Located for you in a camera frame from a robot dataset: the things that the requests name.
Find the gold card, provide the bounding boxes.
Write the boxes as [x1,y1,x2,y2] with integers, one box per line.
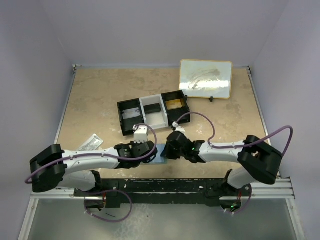
[165,99,184,110]

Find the aluminium frame rail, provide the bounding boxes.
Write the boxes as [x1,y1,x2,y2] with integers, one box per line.
[251,177,296,200]

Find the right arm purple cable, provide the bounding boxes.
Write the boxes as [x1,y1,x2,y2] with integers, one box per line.
[171,111,294,157]

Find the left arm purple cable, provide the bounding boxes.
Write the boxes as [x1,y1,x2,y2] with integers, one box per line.
[24,124,158,185]

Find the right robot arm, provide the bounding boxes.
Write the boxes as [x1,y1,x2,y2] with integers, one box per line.
[161,131,283,196]

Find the silver VIP card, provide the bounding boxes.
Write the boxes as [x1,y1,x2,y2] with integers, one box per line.
[122,107,141,120]

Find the green card holder wallet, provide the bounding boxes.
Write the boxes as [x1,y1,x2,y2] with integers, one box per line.
[146,144,168,165]

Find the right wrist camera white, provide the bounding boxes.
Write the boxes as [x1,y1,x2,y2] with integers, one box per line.
[172,121,186,134]

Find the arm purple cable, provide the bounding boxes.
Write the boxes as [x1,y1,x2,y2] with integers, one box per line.
[171,111,294,157]
[24,124,158,185]

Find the white board wooden frame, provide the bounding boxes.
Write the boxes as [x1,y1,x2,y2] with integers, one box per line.
[179,59,233,99]

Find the black white sorting tray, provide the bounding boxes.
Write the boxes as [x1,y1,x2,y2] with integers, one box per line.
[117,90,191,136]

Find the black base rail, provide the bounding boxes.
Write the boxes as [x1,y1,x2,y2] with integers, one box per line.
[74,178,252,209]

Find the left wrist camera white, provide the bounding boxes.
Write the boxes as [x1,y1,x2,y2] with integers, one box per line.
[133,125,148,144]

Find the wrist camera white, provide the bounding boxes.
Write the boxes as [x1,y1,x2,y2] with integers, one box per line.
[133,125,148,144]
[172,121,186,134]

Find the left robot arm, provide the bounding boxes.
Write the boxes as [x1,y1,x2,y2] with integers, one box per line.
[25,141,158,196]

